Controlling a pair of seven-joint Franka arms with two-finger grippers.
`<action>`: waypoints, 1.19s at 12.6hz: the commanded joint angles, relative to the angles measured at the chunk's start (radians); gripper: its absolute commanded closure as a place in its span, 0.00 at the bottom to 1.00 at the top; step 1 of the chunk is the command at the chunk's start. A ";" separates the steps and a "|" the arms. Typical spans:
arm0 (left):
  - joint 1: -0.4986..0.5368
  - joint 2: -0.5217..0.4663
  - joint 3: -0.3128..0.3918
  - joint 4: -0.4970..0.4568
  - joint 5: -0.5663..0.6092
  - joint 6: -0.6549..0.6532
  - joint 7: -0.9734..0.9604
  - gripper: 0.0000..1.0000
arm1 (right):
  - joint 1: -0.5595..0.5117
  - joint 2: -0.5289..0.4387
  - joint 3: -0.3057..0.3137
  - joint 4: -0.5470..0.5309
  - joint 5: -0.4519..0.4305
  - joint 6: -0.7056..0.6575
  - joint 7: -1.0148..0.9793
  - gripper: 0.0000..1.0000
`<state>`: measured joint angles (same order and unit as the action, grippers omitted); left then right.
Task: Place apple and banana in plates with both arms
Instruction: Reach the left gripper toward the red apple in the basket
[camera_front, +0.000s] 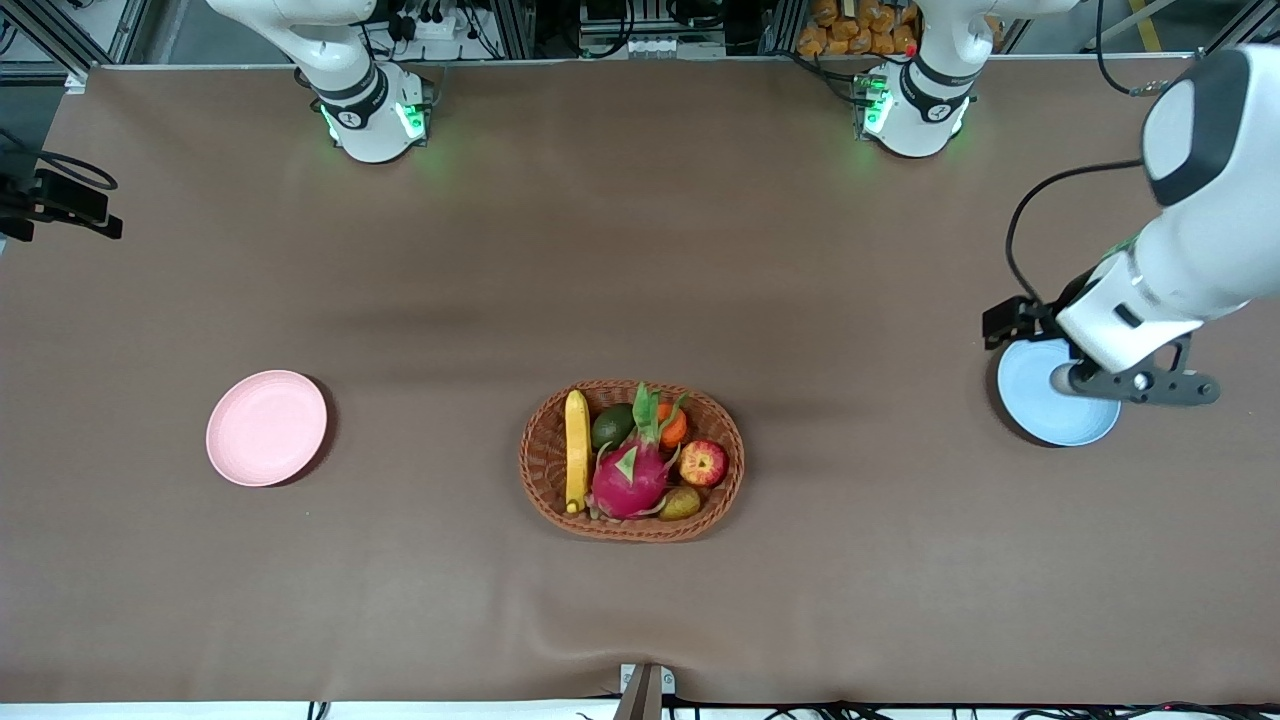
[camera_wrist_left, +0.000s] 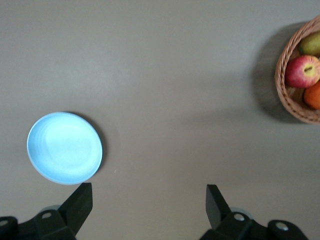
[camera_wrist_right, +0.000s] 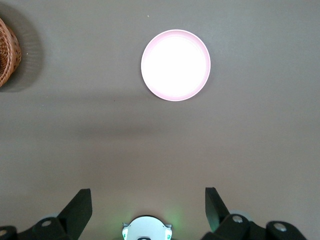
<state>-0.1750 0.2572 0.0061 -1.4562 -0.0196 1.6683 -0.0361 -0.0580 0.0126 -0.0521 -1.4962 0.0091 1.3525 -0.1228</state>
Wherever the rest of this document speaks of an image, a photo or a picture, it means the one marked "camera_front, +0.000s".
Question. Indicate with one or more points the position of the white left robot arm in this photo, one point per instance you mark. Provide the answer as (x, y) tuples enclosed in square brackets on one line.
[(1200, 250)]

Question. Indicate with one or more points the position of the small orange fruit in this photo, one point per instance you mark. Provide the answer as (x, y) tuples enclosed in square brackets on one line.
[(675, 428)]

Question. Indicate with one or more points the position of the aluminium frame post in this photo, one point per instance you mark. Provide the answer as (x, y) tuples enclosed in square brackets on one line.
[(782, 25), (512, 25)]

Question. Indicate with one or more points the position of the yellow-brown pear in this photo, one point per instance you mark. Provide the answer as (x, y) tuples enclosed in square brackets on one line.
[(680, 503)]

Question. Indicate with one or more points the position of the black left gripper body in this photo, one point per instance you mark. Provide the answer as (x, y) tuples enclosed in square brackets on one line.
[(1043, 314)]

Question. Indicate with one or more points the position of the metal table edge bracket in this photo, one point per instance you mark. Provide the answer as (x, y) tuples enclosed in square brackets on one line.
[(640, 700)]

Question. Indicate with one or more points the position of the yellow banana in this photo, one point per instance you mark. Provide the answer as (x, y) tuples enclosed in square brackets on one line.
[(577, 450)]

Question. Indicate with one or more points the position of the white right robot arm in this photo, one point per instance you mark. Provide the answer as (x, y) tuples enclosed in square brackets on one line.
[(365, 130)]

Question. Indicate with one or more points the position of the light blue plate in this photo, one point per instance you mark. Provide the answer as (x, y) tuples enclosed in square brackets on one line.
[(1040, 415)]

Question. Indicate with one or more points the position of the brown table cloth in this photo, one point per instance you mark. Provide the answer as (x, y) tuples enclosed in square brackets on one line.
[(640, 250)]

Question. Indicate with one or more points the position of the green avocado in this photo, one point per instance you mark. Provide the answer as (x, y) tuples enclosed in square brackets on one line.
[(610, 428)]

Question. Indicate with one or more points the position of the brown wicker basket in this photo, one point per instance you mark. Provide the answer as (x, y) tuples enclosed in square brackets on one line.
[(545, 450)]

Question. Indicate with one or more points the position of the orange snack packets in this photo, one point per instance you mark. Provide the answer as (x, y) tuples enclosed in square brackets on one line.
[(850, 30)]

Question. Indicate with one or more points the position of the red yellow apple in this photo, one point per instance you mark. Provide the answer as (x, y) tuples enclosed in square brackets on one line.
[(703, 463)]

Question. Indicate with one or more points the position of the pink plate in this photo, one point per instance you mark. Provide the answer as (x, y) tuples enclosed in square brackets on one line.
[(266, 428)]

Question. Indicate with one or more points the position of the white power strip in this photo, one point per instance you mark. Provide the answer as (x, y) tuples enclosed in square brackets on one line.
[(660, 46), (440, 25)]

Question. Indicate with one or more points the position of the pink dragon fruit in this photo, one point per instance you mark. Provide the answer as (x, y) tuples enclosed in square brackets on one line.
[(630, 480)]

